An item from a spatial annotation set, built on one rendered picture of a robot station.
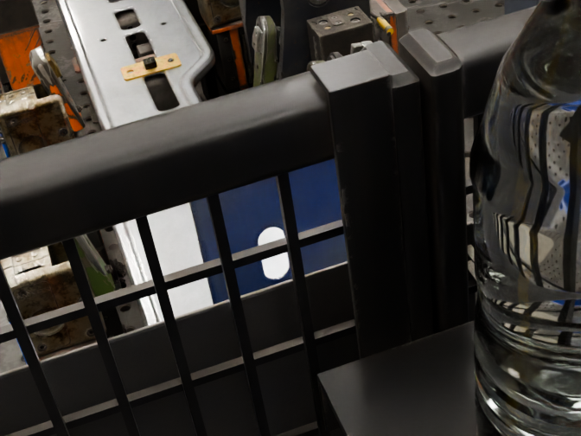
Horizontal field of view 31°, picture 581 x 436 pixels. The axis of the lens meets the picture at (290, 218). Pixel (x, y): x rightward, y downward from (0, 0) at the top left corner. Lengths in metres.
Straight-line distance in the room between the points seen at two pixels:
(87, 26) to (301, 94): 1.33
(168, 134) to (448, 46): 0.10
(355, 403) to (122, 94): 1.10
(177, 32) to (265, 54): 0.26
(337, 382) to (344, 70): 0.13
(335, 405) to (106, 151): 0.13
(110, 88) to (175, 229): 0.35
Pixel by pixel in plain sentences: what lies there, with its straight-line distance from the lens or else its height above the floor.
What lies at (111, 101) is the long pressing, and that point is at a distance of 1.45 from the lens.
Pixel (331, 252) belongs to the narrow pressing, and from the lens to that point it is 0.79.
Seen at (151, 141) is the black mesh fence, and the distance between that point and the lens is 0.33.
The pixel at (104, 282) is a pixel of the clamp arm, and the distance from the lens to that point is 1.15.
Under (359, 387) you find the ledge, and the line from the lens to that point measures 0.40.
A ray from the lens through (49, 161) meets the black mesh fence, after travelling 0.34.
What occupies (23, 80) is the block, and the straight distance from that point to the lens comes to 1.82.
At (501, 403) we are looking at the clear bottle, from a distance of 0.33.
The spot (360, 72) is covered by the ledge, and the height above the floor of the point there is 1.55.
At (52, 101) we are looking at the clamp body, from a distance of 1.41.
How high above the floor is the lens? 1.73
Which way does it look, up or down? 38 degrees down
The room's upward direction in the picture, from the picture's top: 9 degrees counter-clockwise
